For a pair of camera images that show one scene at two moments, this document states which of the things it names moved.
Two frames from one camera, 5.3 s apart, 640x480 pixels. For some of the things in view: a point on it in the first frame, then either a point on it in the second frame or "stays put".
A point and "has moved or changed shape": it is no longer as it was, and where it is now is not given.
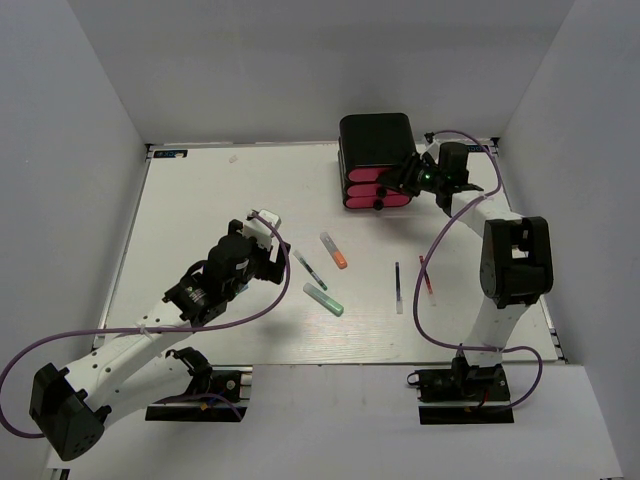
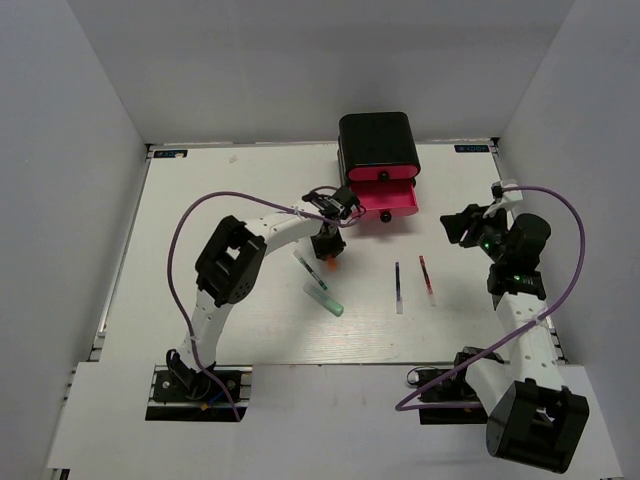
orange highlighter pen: (333, 250) has moved or changed shape
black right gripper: (401, 173) -> (471, 219)
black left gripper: (272, 271) -> (335, 247)
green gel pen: (311, 270) stays put
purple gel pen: (399, 302) stays put
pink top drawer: (369, 174) stays put
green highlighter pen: (324, 300) stays put
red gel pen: (428, 283) stays put
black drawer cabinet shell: (372, 141) stays put
